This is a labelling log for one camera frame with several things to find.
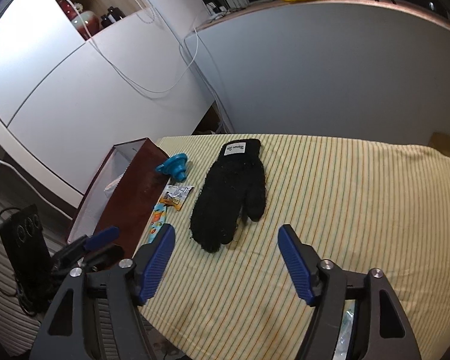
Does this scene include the thick white cable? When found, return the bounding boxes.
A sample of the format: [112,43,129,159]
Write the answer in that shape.
[0,157,83,211]

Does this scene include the white ribbed radiator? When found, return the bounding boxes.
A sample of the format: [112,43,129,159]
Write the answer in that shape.
[0,184,109,360]

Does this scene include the orange printed tube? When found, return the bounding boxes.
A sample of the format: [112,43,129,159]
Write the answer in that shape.
[146,203,169,244]

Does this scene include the yellow striped tablecloth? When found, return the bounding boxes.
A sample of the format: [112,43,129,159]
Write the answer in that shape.
[135,134,450,360]

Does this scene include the black box with round dials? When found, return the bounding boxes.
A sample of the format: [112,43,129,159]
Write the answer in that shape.
[0,204,51,286]

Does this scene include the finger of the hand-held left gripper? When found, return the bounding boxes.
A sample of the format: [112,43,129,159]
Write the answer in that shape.
[83,245,125,271]
[82,227,121,250]

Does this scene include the small snack packet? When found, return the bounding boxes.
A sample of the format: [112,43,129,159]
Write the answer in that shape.
[161,184,194,211]

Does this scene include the dark red storage box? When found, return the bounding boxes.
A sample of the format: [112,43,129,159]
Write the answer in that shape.
[67,137,170,257]

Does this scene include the red ceramic vase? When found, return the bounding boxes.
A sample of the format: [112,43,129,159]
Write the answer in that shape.
[70,10,100,40]

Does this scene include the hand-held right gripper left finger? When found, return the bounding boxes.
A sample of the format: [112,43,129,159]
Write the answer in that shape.
[30,223,176,360]

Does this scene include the blue plastic toy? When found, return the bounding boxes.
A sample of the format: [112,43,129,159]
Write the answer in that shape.
[155,152,191,181]

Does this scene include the black knit glove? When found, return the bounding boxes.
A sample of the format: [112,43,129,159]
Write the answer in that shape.
[189,139,268,254]

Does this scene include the white lamp cable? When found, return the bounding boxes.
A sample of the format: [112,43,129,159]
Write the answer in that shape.
[43,0,201,100]

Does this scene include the black cable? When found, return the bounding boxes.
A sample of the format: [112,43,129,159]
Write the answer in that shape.
[0,206,55,317]

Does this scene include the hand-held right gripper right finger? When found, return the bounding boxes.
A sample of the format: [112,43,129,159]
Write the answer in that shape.
[278,225,422,360]

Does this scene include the power strip with chargers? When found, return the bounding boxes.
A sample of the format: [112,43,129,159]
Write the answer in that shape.
[206,2,233,16]

